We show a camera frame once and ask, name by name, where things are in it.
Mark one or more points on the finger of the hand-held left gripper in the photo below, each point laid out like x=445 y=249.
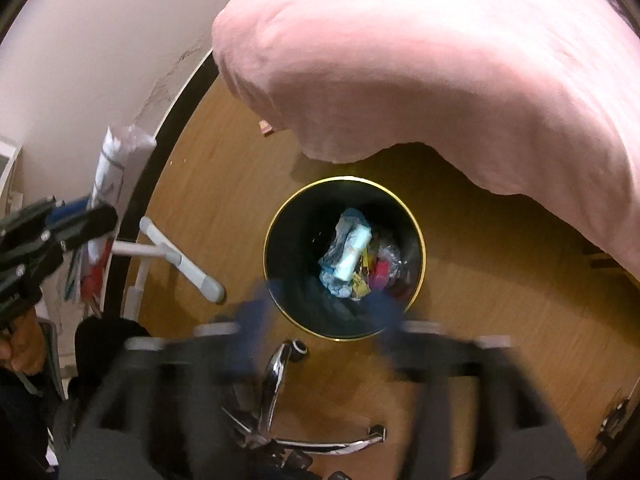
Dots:
x=70 y=211
x=90 y=222

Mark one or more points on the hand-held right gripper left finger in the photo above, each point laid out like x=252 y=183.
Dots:
x=250 y=320

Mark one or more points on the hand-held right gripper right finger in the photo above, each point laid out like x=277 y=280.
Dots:
x=386 y=312

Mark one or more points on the white plastic wrapper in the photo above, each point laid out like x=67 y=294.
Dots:
x=107 y=170

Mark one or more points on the black bin with gold rim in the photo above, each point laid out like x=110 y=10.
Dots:
x=300 y=230

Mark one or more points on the person's left hand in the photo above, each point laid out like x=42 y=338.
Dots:
x=25 y=347

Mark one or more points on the small yellow wrapper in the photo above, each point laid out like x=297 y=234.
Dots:
x=361 y=286

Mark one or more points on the clear bag with pink scrap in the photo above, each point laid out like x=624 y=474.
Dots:
x=384 y=270

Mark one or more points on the white teal rolled packet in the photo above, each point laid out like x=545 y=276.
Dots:
x=352 y=255

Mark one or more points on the chrome chair base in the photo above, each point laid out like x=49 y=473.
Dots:
x=272 y=385

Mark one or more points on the white desk leg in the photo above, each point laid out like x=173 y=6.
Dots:
x=185 y=262

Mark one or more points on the black office chair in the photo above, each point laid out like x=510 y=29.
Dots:
x=105 y=350

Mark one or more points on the pink bed blanket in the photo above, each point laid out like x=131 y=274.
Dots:
x=425 y=60

